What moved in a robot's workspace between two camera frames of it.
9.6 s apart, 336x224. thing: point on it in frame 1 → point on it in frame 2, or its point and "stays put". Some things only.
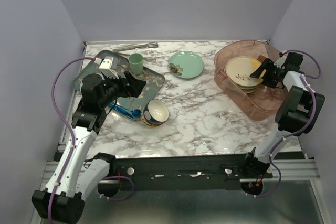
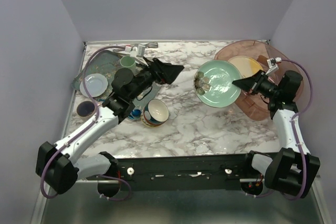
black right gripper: (265, 65) → (251, 84)
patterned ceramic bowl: (155, 114) stays put
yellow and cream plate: (238, 70) stays put
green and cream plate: (186, 64) → (213, 85)
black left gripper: (135, 87) → (168, 72)
